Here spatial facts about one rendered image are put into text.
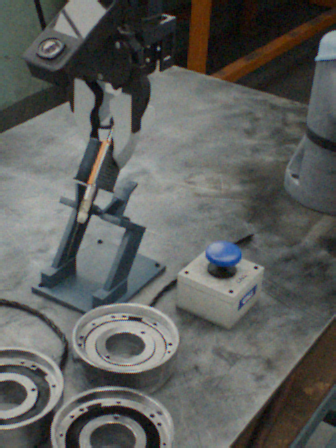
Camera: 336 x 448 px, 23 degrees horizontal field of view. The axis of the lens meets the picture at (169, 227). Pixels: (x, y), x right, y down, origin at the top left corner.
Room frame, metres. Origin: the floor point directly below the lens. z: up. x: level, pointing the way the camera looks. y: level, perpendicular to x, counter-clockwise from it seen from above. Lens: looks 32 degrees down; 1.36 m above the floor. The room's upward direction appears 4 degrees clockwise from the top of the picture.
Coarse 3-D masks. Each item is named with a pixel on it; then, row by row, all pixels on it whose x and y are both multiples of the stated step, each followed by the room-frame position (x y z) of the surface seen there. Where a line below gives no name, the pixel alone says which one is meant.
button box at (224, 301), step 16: (192, 272) 0.72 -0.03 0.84; (208, 272) 0.73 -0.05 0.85; (224, 272) 0.72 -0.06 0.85; (240, 272) 0.73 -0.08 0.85; (256, 272) 0.73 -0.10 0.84; (192, 288) 0.71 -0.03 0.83; (208, 288) 0.70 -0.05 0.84; (224, 288) 0.70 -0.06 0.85; (240, 288) 0.70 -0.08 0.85; (256, 288) 0.73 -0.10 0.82; (176, 304) 0.72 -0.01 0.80; (192, 304) 0.71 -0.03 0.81; (208, 304) 0.70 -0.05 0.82; (224, 304) 0.69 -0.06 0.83; (240, 304) 0.70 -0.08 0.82; (208, 320) 0.70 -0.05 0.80; (224, 320) 0.69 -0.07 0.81
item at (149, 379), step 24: (96, 312) 0.65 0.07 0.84; (120, 312) 0.66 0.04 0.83; (144, 312) 0.66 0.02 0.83; (72, 336) 0.61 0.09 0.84; (120, 336) 0.63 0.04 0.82; (144, 336) 0.63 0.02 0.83; (168, 336) 0.63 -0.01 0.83; (72, 360) 0.60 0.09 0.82; (120, 360) 0.59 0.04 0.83; (144, 360) 0.59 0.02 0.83; (168, 360) 0.59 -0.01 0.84; (96, 384) 0.57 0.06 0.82; (120, 384) 0.56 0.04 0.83; (144, 384) 0.57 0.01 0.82
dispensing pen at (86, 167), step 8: (112, 120) 0.78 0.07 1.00; (112, 128) 0.77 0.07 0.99; (88, 144) 0.75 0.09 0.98; (96, 144) 0.75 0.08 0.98; (88, 152) 0.75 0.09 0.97; (96, 152) 0.75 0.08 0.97; (88, 160) 0.74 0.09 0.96; (96, 160) 0.74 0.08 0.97; (80, 168) 0.74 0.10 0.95; (88, 168) 0.74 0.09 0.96; (80, 176) 0.74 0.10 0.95; (88, 176) 0.73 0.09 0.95; (88, 184) 0.73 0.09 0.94; (88, 192) 0.74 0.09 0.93; (96, 192) 0.74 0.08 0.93; (88, 200) 0.73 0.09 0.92; (80, 208) 0.73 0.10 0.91; (88, 208) 0.73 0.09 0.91; (80, 216) 0.72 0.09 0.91; (80, 224) 0.72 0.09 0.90; (72, 240) 0.71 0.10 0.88
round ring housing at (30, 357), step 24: (0, 360) 0.58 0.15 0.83; (24, 360) 0.58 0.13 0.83; (48, 360) 0.57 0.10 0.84; (0, 384) 0.55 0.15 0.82; (24, 384) 0.55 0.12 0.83; (24, 408) 0.52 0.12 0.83; (48, 408) 0.51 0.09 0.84; (0, 432) 0.48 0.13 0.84; (24, 432) 0.49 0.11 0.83; (48, 432) 0.51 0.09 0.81
